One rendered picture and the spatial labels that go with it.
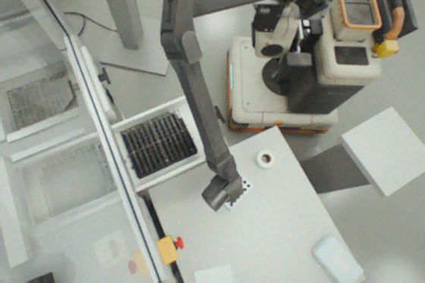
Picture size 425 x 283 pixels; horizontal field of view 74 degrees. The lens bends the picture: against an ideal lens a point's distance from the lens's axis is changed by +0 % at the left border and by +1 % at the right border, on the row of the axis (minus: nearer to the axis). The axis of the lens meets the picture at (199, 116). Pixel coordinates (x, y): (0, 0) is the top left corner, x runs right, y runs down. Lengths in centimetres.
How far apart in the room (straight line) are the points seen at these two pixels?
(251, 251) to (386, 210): 130
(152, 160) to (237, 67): 103
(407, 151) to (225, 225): 81
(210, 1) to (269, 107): 116
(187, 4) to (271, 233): 84
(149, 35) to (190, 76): 161
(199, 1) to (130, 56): 154
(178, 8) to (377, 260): 192
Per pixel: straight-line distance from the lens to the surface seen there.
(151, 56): 216
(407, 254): 230
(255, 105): 176
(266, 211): 114
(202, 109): 71
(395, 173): 138
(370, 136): 137
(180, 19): 65
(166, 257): 96
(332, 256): 117
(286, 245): 116
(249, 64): 188
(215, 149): 77
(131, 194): 89
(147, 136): 101
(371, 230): 219
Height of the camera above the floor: 186
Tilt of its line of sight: 70 degrees down
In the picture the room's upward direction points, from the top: 6 degrees clockwise
